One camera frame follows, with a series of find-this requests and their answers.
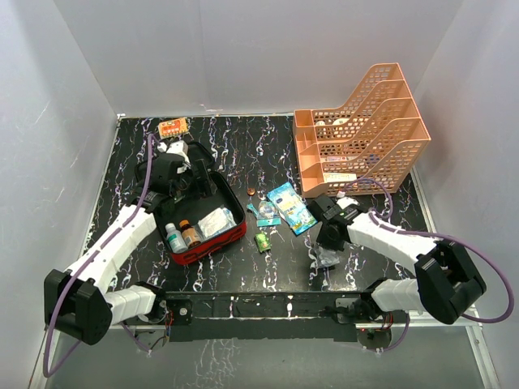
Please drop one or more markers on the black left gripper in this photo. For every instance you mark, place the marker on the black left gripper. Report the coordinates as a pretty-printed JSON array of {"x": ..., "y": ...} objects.
[{"x": 205, "y": 186}]

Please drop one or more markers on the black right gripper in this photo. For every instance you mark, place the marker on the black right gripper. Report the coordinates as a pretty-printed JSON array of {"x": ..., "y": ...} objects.
[{"x": 323, "y": 241}]

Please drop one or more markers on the white gauze pad bag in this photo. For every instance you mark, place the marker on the white gauze pad bag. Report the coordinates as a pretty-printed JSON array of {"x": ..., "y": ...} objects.
[{"x": 324, "y": 255}]

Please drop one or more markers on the white blue gauze packet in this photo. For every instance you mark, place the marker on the white blue gauze packet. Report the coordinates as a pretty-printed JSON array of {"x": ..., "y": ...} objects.
[{"x": 216, "y": 222}]

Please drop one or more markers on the red black medicine case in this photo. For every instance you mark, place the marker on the red black medicine case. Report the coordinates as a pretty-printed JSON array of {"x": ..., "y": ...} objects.
[{"x": 193, "y": 207}]

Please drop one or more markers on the brown medicine bottle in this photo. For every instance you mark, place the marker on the brown medicine bottle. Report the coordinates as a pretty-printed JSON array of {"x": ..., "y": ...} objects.
[{"x": 189, "y": 234}]

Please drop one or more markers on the white green pill bottle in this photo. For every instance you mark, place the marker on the white green pill bottle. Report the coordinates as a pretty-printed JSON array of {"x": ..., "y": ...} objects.
[{"x": 175, "y": 239}]

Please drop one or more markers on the green wind oil box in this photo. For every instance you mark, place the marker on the green wind oil box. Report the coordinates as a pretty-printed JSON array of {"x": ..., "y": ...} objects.
[{"x": 263, "y": 243}]

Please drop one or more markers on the teal round tape packet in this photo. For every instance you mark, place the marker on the teal round tape packet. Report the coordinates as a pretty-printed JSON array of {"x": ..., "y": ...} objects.
[{"x": 265, "y": 213}]

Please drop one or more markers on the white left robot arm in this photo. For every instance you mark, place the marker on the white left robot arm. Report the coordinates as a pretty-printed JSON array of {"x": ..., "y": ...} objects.
[{"x": 77, "y": 301}]

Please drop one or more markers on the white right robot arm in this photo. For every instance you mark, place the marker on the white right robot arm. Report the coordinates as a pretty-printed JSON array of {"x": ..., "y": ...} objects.
[{"x": 445, "y": 282}]

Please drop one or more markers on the blue cotton swab bag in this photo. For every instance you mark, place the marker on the blue cotton swab bag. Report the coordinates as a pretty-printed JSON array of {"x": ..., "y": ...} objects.
[{"x": 291, "y": 206}]

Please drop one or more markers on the orange snack packet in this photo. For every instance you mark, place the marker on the orange snack packet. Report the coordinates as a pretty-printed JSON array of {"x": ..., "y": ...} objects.
[{"x": 172, "y": 128}]

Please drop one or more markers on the orange mesh file organizer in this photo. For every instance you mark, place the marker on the orange mesh file organizer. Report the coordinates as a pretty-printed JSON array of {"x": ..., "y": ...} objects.
[{"x": 367, "y": 145}]

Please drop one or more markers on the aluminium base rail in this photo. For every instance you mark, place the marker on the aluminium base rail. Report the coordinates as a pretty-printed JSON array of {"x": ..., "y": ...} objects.
[{"x": 281, "y": 340}]

